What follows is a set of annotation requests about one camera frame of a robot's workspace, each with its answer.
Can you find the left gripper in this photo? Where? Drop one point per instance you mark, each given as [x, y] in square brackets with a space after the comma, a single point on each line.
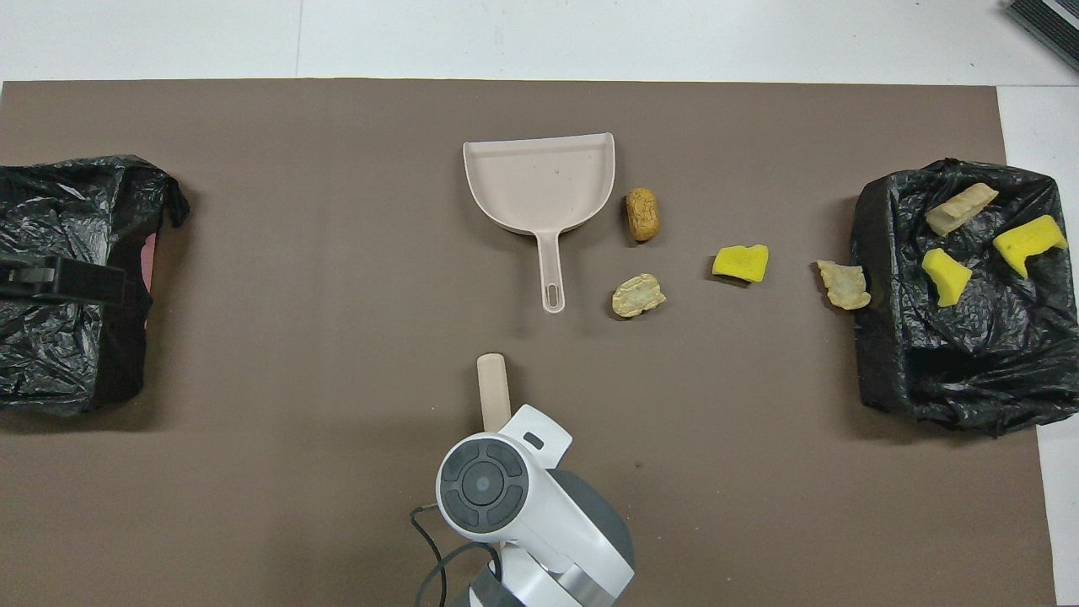
[76, 285]

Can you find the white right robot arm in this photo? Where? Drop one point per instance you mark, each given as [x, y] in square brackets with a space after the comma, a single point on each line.
[485, 485]

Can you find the beige plastic dustpan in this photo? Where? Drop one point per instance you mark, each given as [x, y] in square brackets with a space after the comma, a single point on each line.
[539, 181]

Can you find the green and yellow sponge piece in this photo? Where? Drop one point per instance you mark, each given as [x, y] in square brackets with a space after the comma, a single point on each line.
[946, 276]

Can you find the pale striped sponge chip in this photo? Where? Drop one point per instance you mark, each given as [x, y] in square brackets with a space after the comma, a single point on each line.
[843, 285]

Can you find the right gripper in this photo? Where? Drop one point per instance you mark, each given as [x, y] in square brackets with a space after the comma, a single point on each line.
[539, 434]

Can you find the brown table mat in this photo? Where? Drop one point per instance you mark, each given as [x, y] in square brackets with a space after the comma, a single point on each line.
[253, 126]

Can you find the black bag-lined trash bin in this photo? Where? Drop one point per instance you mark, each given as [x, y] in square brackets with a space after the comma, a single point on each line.
[50, 211]
[969, 362]

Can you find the pale beige piece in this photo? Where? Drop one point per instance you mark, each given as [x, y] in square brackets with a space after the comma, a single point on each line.
[637, 295]

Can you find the brown oval sponge piece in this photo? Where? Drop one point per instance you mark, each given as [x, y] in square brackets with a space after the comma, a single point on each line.
[642, 213]

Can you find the yellow sponge block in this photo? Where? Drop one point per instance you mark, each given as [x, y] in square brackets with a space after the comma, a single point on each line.
[740, 262]

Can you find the beige hand brush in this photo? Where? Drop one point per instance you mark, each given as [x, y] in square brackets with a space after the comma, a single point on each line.
[491, 388]

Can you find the orange striped sponge piece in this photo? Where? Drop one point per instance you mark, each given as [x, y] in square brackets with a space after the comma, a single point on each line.
[959, 209]

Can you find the bent yellow sponge piece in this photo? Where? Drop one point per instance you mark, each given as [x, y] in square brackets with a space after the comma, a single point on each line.
[1028, 243]

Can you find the grey ribbed object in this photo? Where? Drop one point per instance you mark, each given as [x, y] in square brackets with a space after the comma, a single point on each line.
[1054, 21]

